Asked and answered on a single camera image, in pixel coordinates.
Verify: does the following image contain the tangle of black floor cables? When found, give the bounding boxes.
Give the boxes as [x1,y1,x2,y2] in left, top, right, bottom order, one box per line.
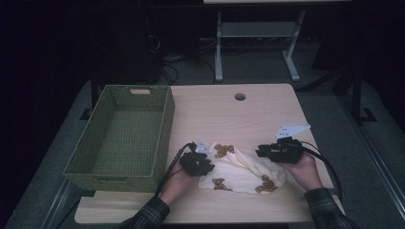
[144,32,218,86]

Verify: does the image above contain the person's right hand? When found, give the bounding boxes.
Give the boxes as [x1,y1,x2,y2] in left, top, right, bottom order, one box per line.
[281,152,325,193]

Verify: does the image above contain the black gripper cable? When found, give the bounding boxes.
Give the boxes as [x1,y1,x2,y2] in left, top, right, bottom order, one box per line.
[298,140,345,202]
[154,141,198,198]

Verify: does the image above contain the cream cloth with bear print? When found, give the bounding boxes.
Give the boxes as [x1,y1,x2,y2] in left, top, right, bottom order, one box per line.
[197,141,288,196]

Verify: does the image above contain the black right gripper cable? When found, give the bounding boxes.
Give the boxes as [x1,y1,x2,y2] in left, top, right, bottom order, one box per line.
[298,140,345,202]

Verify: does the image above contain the person's left hand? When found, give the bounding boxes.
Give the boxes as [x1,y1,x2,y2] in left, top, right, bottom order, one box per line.
[158,165,201,206]

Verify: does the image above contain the grey metal floor rail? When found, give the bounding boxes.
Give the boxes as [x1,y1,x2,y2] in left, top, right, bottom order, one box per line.
[335,94,405,221]
[40,178,84,229]

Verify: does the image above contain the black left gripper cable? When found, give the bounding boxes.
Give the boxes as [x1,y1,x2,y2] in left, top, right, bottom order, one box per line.
[154,141,198,198]

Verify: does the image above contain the white metal stand frame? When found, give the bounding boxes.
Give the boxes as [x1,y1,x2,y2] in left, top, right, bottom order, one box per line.
[214,10,307,83]

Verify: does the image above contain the green woven basket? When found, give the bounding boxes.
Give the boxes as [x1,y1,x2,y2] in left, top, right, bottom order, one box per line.
[62,84,176,194]

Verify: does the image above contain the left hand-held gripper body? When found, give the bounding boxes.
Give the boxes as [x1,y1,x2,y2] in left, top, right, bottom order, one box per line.
[179,138,213,177]

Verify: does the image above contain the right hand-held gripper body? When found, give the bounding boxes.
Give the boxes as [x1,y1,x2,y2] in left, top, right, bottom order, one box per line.
[268,123,312,165]

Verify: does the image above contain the black stand leg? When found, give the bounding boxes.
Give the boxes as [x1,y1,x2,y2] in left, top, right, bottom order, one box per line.
[348,63,377,124]
[78,74,100,122]

